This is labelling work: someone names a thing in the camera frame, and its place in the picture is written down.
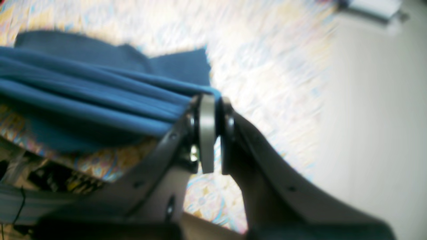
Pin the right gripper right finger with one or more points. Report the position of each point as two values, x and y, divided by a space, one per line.
275 195

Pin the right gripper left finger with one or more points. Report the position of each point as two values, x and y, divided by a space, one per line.
154 190

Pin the dark navy t-shirt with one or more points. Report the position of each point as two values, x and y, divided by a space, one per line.
76 93

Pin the white wall outlet box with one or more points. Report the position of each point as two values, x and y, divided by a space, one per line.
381 10

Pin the patterned colourful tablecloth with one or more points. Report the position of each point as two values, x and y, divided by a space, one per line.
270 57

